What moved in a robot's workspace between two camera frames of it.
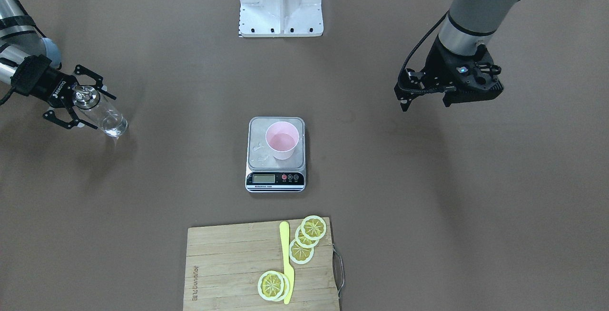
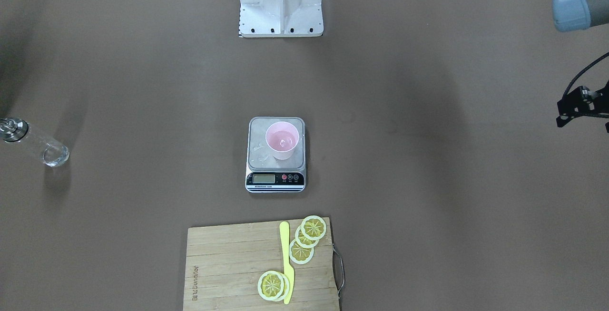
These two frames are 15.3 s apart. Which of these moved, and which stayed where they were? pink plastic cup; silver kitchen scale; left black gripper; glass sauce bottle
Moved: glass sauce bottle; left black gripper
Stayed: pink plastic cup; silver kitchen scale
